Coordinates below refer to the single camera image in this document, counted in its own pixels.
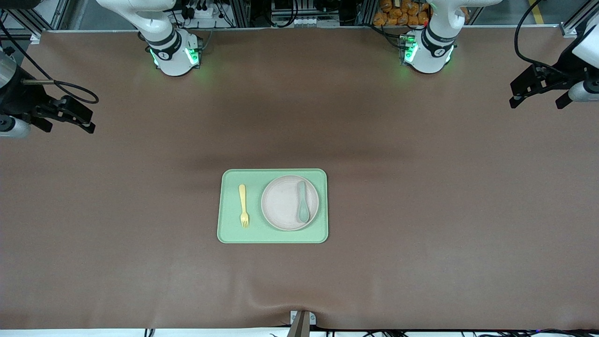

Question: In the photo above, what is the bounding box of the yellow plastic fork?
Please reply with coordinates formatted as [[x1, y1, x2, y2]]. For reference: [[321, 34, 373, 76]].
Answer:
[[238, 183, 250, 229]]

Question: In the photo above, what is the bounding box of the round beige plate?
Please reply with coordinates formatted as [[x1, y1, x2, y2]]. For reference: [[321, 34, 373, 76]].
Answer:
[[261, 175, 321, 231]]

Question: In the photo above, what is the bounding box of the brown table mat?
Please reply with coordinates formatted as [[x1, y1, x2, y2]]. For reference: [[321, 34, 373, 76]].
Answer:
[[0, 26, 599, 330]]

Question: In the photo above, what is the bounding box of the pile of orange snacks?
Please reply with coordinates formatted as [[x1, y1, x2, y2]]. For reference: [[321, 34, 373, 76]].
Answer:
[[373, 0, 431, 27]]

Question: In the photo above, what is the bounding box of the white power strip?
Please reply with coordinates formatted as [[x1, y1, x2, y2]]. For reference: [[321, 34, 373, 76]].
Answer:
[[180, 0, 226, 20]]

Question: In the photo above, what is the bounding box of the light green rectangular tray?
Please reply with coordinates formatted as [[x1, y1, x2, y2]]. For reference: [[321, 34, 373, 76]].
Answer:
[[217, 168, 329, 244]]

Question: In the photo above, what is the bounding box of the green plastic spoon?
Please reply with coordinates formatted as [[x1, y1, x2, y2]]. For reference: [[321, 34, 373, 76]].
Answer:
[[297, 181, 310, 224]]

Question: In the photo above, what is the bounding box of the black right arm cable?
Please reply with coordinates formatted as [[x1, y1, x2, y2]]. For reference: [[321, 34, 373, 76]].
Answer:
[[0, 21, 100, 104]]

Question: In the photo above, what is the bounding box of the aluminium frame post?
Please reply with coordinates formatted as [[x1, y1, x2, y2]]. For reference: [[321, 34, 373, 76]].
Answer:
[[229, 0, 251, 28]]

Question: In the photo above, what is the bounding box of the small metal clamp bracket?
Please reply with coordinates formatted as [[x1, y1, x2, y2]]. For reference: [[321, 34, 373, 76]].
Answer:
[[290, 310, 317, 326]]

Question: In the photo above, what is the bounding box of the grey camera mount pole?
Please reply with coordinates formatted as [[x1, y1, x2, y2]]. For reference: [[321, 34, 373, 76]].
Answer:
[[286, 311, 311, 337]]

